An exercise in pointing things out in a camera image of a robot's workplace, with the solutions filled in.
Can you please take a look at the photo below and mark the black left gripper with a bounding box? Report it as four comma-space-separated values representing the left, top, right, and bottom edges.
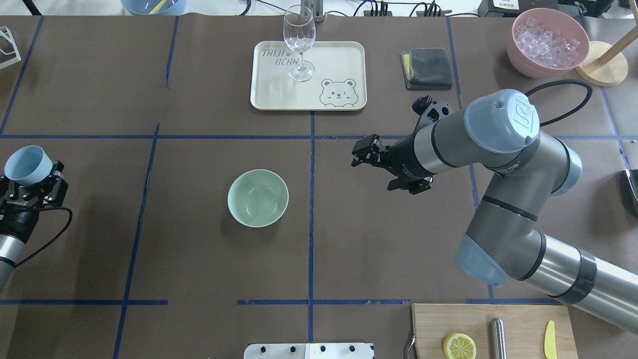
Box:
0, 161, 69, 214

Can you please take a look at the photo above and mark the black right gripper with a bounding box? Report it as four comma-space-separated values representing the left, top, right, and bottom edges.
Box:
351, 134, 434, 195

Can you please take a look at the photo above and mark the light blue plastic cup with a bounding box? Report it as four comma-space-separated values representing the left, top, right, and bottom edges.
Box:
4, 146, 54, 187

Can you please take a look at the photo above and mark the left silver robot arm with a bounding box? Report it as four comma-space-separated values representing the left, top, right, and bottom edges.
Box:
0, 161, 73, 289

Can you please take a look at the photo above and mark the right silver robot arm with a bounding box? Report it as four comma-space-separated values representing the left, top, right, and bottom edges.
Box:
351, 89, 638, 333

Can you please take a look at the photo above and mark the green ceramic bowl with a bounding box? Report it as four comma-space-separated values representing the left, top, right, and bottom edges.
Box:
227, 170, 289, 228

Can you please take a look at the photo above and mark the pink bowl with ice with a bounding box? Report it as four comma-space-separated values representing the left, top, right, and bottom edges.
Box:
507, 7, 590, 79

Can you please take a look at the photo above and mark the grey folded cloth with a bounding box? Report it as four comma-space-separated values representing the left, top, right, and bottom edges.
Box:
400, 48, 453, 91

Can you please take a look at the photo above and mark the cream bear tray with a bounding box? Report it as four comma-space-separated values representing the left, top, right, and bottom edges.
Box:
250, 41, 367, 111

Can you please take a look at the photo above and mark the clear wine glass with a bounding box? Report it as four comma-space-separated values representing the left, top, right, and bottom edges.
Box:
283, 4, 316, 82

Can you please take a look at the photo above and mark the lemon half slice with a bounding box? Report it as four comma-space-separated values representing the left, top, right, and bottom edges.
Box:
442, 333, 477, 359

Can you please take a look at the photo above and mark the wooden cutting board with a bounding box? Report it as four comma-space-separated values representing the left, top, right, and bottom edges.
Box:
411, 303, 579, 359

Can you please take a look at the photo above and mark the wooden paper towel stand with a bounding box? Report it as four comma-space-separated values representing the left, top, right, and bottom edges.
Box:
576, 26, 638, 87

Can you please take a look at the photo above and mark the yellow plastic knife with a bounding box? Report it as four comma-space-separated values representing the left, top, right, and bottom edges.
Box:
544, 320, 557, 359

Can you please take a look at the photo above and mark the white wire rack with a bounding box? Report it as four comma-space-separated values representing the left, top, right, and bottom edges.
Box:
0, 26, 22, 70

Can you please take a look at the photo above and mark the steel knife handle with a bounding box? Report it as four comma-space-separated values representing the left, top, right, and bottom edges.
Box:
490, 318, 507, 359

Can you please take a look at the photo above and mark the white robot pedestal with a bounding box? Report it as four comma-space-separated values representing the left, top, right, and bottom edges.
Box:
243, 342, 375, 359

